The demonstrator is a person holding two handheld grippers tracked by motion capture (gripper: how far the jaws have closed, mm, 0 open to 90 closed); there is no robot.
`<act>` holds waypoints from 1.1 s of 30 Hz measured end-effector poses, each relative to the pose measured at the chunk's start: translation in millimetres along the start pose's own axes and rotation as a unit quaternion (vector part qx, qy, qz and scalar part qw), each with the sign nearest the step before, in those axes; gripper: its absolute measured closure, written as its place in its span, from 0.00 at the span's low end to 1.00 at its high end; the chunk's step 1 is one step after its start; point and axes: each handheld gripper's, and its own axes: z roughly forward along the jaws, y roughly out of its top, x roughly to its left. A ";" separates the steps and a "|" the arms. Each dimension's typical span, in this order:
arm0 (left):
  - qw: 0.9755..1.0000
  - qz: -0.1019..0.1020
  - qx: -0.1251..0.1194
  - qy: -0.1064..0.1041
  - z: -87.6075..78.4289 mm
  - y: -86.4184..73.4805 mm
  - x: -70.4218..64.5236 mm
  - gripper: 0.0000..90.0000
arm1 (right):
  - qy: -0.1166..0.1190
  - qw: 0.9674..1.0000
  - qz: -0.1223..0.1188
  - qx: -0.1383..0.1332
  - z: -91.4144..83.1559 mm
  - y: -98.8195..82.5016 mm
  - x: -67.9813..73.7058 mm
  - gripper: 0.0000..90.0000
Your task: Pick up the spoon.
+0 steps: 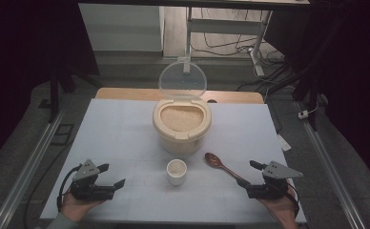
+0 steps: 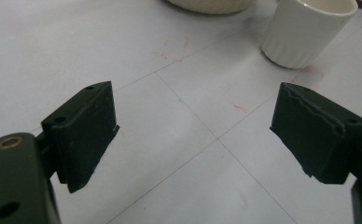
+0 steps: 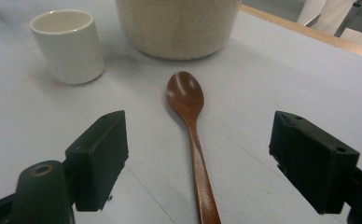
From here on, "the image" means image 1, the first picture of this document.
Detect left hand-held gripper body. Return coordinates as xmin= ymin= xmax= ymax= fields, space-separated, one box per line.
xmin=70 ymin=158 xmax=117 ymax=202

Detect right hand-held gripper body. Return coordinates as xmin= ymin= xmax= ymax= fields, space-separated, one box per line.
xmin=246 ymin=160 xmax=304 ymax=200

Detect brown wooden spoon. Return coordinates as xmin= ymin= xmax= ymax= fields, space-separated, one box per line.
xmin=204 ymin=152 xmax=243 ymax=184

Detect white cup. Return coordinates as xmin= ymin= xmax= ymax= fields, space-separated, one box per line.
xmin=166 ymin=158 xmax=188 ymax=187

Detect beige rice container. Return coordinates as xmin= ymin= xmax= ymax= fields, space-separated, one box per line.
xmin=152 ymin=98 xmax=213 ymax=156

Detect rice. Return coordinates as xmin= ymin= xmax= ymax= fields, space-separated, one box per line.
xmin=159 ymin=105 xmax=205 ymax=133

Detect person's left hand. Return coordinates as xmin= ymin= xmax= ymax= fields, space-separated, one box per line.
xmin=60 ymin=192 xmax=105 ymax=223

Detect person's right hand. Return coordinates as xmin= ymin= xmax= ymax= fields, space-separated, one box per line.
xmin=257 ymin=190 xmax=298 ymax=229

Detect white paper tag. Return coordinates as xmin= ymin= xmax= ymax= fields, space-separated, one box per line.
xmin=276 ymin=133 xmax=293 ymax=153

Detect white table cover sheet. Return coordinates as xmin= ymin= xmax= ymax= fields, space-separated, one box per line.
xmin=39 ymin=98 xmax=307 ymax=223

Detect black metal stand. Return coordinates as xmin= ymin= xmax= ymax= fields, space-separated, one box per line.
xmin=291 ymin=60 xmax=325 ymax=132
xmin=38 ymin=63 xmax=102 ymax=124

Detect clear container lid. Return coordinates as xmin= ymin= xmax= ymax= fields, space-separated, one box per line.
xmin=158 ymin=60 xmax=208 ymax=99

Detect black curtain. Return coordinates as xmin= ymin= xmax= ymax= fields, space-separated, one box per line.
xmin=0 ymin=0 xmax=100 ymax=173
xmin=263 ymin=0 xmax=370 ymax=185

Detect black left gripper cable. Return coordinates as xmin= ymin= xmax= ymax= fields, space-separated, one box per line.
xmin=56 ymin=164 xmax=83 ymax=213

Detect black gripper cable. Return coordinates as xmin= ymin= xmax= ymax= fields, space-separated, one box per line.
xmin=56 ymin=164 xmax=83 ymax=213
xmin=287 ymin=181 xmax=301 ymax=218

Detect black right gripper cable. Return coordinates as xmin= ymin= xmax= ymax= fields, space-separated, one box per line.
xmin=287 ymin=181 xmax=301 ymax=218

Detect black floor frame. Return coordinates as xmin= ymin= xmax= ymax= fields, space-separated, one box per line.
xmin=50 ymin=123 xmax=75 ymax=147

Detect metal floor rail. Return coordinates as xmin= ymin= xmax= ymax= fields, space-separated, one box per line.
xmin=296 ymin=101 xmax=367 ymax=229
xmin=0 ymin=104 xmax=67 ymax=229

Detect black floor cables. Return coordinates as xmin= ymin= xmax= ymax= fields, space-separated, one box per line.
xmin=191 ymin=9 xmax=287 ymax=94

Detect white desk frame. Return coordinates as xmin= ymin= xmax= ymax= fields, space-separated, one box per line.
xmin=183 ymin=6 xmax=274 ymax=77

